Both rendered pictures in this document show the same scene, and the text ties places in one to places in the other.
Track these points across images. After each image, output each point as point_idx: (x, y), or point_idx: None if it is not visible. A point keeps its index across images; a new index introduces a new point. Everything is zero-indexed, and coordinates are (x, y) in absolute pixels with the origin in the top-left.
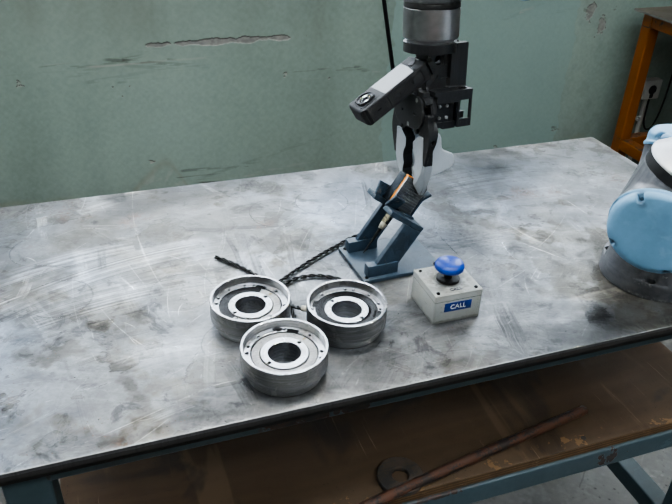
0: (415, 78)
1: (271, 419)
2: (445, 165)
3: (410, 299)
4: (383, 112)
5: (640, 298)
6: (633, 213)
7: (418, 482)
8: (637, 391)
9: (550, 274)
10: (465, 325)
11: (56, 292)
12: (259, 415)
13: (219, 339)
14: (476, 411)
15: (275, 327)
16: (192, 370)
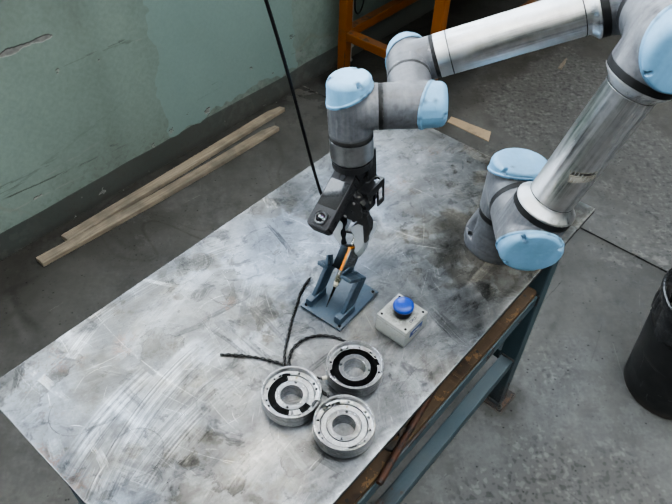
0: (351, 190)
1: (360, 474)
2: (373, 231)
3: (376, 331)
4: (337, 223)
5: (503, 266)
6: (519, 246)
7: (407, 436)
8: None
9: (444, 267)
10: (422, 338)
11: (129, 448)
12: (354, 477)
13: (282, 429)
14: None
15: (323, 407)
16: (286, 465)
